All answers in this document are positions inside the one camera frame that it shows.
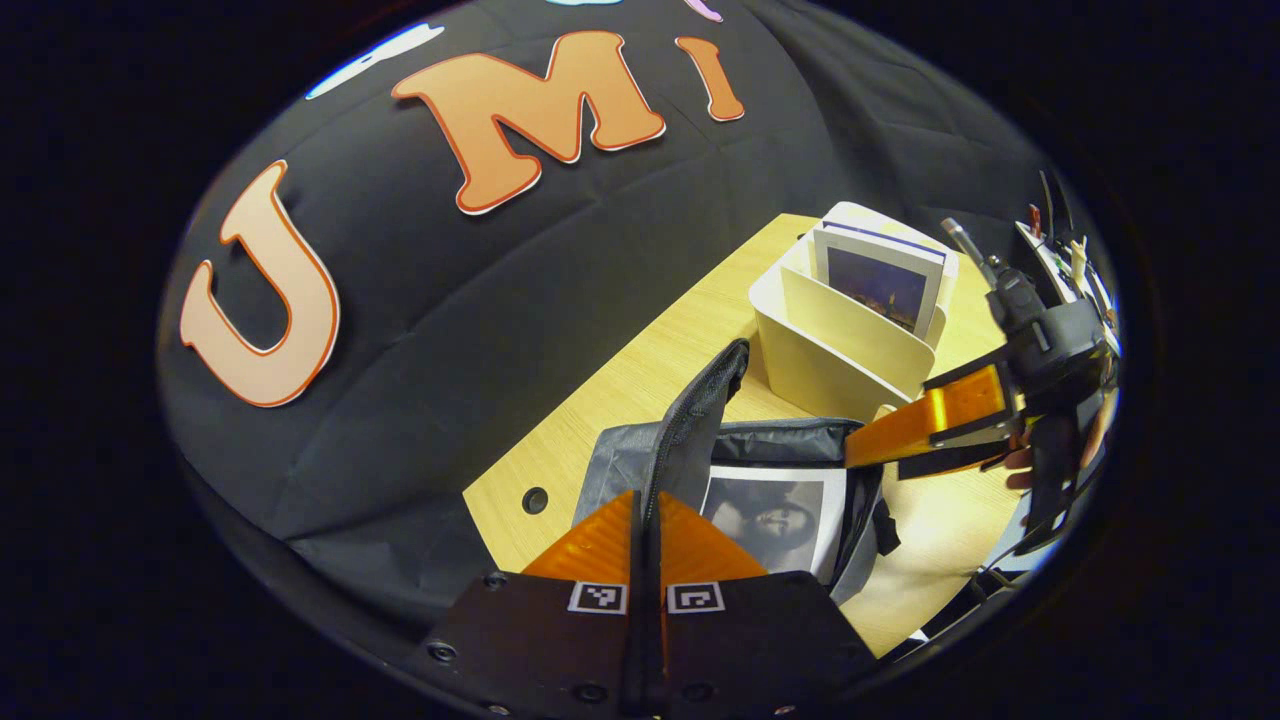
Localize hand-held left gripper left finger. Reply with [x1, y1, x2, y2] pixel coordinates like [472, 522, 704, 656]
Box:
[400, 488, 643, 720]

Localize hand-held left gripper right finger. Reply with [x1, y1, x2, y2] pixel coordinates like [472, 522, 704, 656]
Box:
[655, 490, 881, 720]

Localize white bookshelf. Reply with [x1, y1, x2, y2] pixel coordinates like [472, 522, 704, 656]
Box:
[748, 200, 961, 426]

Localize portrait cover book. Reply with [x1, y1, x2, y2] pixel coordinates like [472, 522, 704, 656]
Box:
[700, 465, 849, 583]

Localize white book purple edge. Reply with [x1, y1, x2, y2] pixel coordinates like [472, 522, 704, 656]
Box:
[822, 220, 949, 263]

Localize grey schoolbag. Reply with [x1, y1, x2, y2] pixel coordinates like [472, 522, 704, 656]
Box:
[572, 338, 901, 606]

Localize cluttered background equipment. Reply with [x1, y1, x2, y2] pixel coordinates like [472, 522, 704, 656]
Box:
[1015, 170, 1121, 351]

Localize black backdrop cloth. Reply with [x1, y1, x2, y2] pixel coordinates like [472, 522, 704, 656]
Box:
[155, 0, 1061, 641]

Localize black cable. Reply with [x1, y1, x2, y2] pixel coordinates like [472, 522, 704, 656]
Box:
[915, 540, 1046, 641]

